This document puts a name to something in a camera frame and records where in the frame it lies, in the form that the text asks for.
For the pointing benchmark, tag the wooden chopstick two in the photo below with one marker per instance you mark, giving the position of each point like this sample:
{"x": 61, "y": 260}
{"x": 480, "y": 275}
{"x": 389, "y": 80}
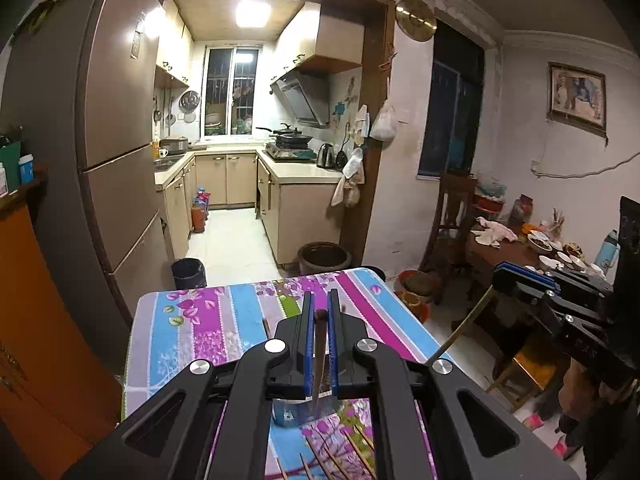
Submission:
{"x": 283, "y": 473}

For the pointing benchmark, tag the wooden dining chair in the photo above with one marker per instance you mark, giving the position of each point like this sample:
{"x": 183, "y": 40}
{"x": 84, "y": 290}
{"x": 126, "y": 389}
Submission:
{"x": 451, "y": 226}

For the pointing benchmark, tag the blue perforated utensil holder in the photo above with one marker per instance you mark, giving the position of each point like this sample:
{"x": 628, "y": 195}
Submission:
{"x": 292, "y": 414}

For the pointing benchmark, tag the steel kettle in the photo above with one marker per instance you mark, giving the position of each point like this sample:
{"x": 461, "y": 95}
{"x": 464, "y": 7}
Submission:
{"x": 326, "y": 156}

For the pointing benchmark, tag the wooden chopstick one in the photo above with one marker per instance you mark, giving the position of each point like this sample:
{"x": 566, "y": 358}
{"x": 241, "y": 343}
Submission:
{"x": 321, "y": 319}

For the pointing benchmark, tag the round gold wall clock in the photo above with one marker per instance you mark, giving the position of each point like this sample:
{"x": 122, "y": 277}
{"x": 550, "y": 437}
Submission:
{"x": 416, "y": 19}

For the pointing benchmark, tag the wooden chopstick six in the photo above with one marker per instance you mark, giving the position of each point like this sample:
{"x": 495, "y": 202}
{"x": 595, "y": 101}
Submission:
{"x": 367, "y": 440}

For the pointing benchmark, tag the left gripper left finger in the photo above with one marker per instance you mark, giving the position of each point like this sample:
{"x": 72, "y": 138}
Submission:
{"x": 291, "y": 377}

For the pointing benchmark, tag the white hanging plastic bag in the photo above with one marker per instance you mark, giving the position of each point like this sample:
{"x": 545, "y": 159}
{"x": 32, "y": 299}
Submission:
{"x": 384, "y": 128}

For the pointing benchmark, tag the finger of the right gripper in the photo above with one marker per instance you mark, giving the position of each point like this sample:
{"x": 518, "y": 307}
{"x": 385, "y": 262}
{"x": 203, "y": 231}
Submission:
{"x": 526, "y": 286}

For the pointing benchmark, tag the wooden chopstick three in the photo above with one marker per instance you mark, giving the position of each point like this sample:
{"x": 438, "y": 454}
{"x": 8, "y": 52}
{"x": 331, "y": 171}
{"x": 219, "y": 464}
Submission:
{"x": 306, "y": 468}

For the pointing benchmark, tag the framed wall picture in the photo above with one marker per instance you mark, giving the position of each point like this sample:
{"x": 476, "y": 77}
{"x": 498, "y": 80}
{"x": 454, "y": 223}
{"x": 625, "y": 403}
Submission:
{"x": 577, "y": 97}

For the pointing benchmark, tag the wooden chopstick nine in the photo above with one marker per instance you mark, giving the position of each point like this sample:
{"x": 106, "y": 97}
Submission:
{"x": 464, "y": 325}

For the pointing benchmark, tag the black trash bin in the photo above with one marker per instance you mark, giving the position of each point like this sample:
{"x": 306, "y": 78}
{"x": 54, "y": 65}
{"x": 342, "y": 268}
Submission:
{"x": 188, "y": 273}

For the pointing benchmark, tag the range hood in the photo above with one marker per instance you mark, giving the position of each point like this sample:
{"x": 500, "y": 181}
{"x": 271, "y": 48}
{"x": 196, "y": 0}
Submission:
{"x": 305, "y": 96}

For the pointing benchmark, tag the blue lidded jar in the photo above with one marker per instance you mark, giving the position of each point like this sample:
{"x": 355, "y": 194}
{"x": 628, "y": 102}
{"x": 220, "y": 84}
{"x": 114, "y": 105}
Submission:
{"x": 26, "y": 169}

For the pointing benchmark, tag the orange wooden cabinet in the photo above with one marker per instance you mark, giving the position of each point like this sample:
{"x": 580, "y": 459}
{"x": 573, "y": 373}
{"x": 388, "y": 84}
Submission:
{"x": 57, "y": 398}

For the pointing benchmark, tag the wooden chopstick four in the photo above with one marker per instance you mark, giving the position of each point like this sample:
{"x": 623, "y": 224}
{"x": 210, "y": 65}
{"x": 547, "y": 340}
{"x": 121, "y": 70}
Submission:
{"x": 326, "y": 462}

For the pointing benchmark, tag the black wok on stove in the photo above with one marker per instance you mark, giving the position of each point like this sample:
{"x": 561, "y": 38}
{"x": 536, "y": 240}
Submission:
{"x": 290, "y": 138}

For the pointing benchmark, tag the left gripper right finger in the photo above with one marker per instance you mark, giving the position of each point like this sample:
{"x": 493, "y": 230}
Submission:
{"x": 353, "y": 356}

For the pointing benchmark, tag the brown ceramic pot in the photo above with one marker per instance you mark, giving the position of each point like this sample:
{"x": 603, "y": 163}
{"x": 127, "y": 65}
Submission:
{"x": 322, "y": 257}

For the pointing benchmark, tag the kitchen window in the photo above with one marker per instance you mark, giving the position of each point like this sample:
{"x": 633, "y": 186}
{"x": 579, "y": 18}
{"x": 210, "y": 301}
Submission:
{"x": 229, "y": 90}

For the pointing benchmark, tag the white bottle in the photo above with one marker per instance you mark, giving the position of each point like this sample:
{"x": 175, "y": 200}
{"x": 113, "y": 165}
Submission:
{"x": 4, "y": 187}

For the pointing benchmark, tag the wooden chopstick five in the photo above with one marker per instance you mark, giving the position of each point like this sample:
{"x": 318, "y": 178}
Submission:
{"x": 360, "y": 456}

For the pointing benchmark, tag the grey refrigerator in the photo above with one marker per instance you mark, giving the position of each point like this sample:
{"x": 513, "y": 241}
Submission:
{"x": 79, "y": 86}

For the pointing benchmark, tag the dark wooden side table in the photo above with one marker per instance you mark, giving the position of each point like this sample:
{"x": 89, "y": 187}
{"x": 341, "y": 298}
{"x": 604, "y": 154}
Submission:
{"x": 520, "y": 259}

